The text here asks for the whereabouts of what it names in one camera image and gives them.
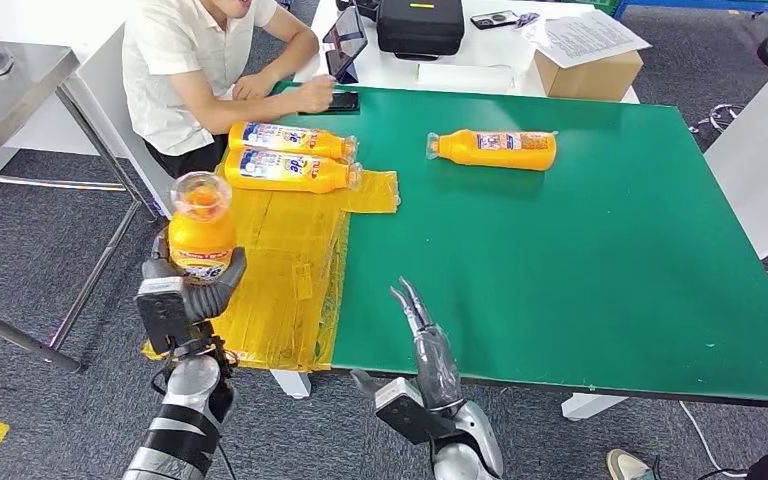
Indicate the printed paper sheet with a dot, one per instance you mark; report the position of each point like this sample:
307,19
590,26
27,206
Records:
587,37

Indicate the tablet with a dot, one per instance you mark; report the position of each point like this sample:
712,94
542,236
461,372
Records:
345,38

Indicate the black carrying case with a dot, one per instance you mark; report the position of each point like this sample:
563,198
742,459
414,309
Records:
422,30

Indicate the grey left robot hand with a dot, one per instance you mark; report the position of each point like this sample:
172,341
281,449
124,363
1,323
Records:
208,301

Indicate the yellow taped cardboard mat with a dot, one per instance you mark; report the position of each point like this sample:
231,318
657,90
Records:
278,265

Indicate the blue metal rack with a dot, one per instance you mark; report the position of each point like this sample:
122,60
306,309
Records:
689,4

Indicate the person's right hand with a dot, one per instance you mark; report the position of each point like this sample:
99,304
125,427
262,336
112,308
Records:
316,94

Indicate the small purple packet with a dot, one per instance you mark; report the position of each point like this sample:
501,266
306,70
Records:
528,19

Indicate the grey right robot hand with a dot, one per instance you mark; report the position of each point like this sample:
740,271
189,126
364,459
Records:
437,368

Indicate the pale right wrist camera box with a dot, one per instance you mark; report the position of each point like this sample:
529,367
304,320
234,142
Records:
397,404

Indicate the white board table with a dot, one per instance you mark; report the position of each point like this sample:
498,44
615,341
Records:
762,166

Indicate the green plastic crate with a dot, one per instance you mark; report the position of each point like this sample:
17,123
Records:
597,5

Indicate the brown cardboard box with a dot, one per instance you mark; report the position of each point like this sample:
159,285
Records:
590,81

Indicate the orange detergent bottle clear cap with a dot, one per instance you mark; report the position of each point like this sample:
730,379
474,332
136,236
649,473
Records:
329,147
490,159
202,232
331,177

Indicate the person's left hand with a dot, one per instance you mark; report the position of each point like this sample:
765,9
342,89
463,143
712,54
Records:
256,86

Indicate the black phone with round camera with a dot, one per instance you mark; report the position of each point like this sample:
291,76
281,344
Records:
494,20

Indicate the chrome chair base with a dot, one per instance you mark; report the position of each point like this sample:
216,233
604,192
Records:
717,121

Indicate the stainless steel table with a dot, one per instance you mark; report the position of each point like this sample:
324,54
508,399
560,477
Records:
0,99

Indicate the dark smartphone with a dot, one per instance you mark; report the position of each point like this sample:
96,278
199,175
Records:
345,101

